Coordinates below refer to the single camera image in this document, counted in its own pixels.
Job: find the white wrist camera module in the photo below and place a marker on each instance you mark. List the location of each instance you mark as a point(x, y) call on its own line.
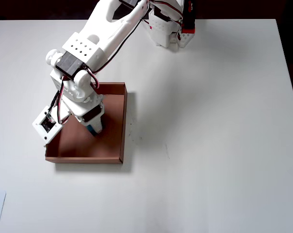
point(37, 125)

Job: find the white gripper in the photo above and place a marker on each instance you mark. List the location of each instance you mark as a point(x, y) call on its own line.
point(90, 116)

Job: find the blue cube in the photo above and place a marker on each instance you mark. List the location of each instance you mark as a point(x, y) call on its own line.
point(91, 129)

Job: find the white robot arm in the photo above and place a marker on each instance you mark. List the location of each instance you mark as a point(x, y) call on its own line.
point(105, 31)

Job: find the brown cardboard box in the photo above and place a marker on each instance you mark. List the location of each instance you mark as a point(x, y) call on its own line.
point(107, 145)

